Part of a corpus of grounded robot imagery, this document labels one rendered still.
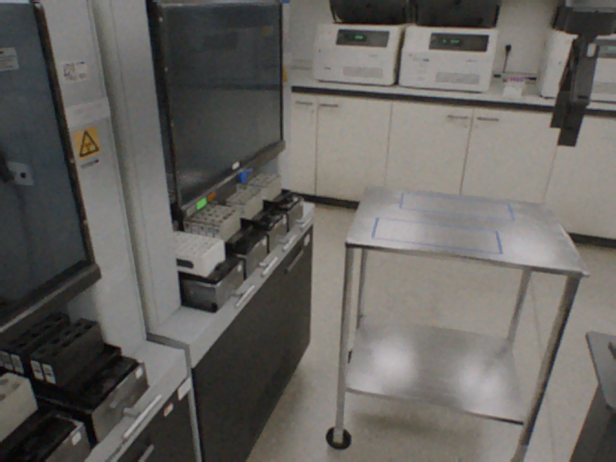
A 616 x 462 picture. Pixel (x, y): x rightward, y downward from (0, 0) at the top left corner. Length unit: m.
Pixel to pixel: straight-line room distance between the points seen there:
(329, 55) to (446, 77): 0.77
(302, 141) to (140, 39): 2.61
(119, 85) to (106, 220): 0.24
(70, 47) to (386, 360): 1.35
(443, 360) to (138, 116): 1.29
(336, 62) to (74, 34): 2.60
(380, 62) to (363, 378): 2.15
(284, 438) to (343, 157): 2.13
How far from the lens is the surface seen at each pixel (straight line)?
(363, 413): 1.95
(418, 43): 3.24
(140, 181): 0.99
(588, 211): 3.47
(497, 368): 1.83
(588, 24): 0.96
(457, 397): 1.68
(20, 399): 0.88
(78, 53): 0.86
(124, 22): 0.95
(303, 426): 1.89
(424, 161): 3.32
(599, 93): 3.28
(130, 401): 0.97
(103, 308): 0.97
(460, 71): 3.21
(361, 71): 3.29
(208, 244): 1.20
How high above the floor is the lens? 1.41
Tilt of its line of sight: 26 degrees down
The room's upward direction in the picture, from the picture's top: 1 degrees clockwise
